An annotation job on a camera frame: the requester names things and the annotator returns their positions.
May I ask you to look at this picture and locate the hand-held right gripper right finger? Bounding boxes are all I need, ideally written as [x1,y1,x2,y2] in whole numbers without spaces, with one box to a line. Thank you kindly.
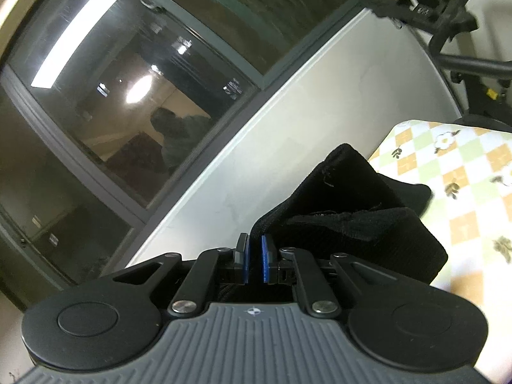
[261,234,396,318]

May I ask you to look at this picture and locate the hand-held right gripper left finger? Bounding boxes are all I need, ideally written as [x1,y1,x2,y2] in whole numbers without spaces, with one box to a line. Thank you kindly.
[112,232,251,316]

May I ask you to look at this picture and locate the black pants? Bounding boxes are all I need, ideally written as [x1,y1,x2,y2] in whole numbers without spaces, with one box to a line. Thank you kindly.
[218,143,449,302]

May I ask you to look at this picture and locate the checkered floral tablecloth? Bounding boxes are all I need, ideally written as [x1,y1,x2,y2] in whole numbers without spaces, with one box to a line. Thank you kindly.
[367,120,512,384]

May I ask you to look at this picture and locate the dark window frame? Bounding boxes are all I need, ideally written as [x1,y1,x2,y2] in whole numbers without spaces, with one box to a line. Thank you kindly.
[0,0,377,313]

